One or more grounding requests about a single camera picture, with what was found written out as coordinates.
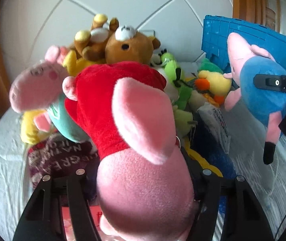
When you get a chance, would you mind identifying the blue-shirt pink pig plush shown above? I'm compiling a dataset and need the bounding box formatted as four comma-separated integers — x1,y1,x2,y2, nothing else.
224,33,286,165

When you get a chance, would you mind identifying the white blue wipes packet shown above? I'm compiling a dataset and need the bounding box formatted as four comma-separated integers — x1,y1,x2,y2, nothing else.
197,102,231,154

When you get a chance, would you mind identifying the red-dress pink pig plush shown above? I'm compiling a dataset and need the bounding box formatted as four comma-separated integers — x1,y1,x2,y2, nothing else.
62,61,198,240

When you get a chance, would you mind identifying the small green frog keychain plush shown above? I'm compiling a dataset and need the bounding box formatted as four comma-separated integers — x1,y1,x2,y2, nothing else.
172,105,198,137

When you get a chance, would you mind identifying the blue plastic storage crate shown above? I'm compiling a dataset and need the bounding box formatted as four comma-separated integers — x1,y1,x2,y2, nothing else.
201,15,286,81

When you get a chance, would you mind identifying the pink plastic bag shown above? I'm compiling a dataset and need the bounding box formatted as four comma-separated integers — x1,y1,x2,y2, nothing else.
61,203,106,240

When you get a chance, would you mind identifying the maroon knitted hat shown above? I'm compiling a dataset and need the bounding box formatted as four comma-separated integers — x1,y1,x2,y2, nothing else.
27,132,99,189

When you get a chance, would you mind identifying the yellow duck green-hat plush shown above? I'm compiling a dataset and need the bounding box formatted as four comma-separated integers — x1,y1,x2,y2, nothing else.
194,58,232,106

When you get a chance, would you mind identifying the orange yellow fabric piece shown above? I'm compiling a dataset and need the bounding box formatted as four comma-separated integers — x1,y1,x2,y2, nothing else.
202,93,219,108

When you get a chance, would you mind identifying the yellow plush body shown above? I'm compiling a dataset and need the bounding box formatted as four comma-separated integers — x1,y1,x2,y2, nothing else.
19,49,103,145

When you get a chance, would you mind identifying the teal-shirt pink pig plush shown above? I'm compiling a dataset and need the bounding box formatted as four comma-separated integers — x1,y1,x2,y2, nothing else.
9,45,91,144

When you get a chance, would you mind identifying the brown bear plush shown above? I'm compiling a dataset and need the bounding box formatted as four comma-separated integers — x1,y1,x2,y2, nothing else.
105,25,161,64

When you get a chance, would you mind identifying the brown deer plush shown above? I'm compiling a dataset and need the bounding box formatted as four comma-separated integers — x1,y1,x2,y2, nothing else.
70,14,119,62

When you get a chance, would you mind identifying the yellow duck keychain toy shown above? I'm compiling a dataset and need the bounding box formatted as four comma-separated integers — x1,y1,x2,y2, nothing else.
183,136,223,177

